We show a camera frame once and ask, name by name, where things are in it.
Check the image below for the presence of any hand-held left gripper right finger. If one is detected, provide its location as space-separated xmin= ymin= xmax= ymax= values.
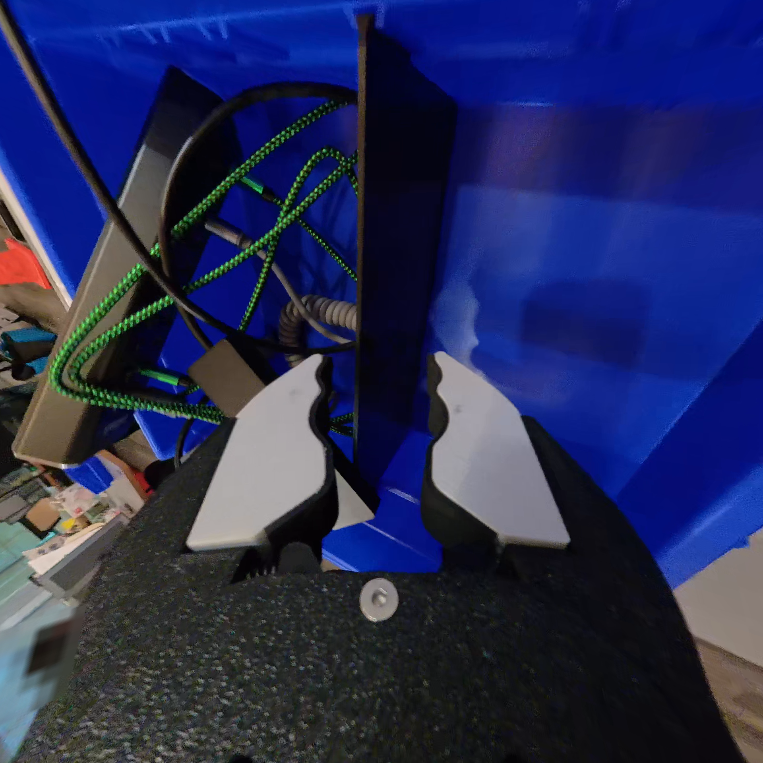
xmin=420 ymin=352 xmax=571 ymax=550

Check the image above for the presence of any black bin divider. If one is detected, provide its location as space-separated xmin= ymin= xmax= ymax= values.
xmin=353 ymin=15 xmax=459 ymax=513

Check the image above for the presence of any black box-shaped USB hub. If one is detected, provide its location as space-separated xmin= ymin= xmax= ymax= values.
xmin=12 ymin=66 xmax=242 ymax=467

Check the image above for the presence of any green braided cable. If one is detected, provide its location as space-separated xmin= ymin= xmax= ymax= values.
xmin=49 ymin=98 xmax=360 ymax=439

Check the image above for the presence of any red plastic stool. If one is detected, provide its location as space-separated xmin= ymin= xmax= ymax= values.
xmin=0 ymin=238 xmax=51 ymax=290

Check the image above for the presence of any blue storage bin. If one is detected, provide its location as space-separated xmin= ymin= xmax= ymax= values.
xmin=0 ymin=0 xmax=763 ymax=591

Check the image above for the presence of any slim grey USB hub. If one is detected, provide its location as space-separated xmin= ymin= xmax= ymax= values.
xmin=190 ymin=340 xmax=278 ymax=418

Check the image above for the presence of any black cable with grey plug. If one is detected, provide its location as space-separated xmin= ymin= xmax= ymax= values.
xmin=0 ymin=0 xmax=358 ymax=352

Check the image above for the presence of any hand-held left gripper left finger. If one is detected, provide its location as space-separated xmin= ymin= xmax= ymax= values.
xmin=185 ymin=354 xmax=337 ymax=552

